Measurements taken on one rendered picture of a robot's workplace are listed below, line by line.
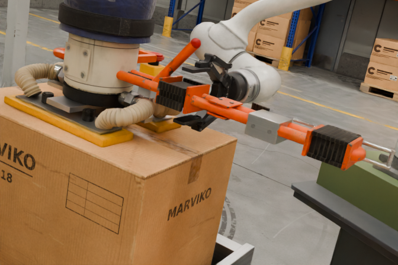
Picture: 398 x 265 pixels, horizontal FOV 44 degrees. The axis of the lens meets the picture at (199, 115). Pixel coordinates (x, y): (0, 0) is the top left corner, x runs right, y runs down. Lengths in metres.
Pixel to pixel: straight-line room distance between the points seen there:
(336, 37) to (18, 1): 6.87
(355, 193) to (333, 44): 8.36
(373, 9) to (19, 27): 6.95
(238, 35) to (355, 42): 8.46
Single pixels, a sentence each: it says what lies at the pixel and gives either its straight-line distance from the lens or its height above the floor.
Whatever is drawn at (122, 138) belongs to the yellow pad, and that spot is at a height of 0.96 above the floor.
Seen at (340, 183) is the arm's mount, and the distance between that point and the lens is 1.62.
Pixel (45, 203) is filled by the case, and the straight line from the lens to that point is 1.17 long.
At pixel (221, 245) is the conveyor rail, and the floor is 0.59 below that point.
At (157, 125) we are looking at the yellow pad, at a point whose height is 0.97.
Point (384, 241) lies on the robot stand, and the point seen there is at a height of 0.75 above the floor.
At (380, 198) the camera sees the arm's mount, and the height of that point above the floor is 0.81.
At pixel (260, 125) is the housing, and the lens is 0.97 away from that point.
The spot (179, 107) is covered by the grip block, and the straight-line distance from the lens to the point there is 1.04.
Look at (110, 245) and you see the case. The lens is 1.07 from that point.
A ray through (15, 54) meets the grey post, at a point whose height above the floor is 0.47.
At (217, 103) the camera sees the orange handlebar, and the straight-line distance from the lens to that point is 1.01.
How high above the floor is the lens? 1.33
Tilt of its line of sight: 16 degrees down
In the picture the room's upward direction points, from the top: 11 degrees clockwise
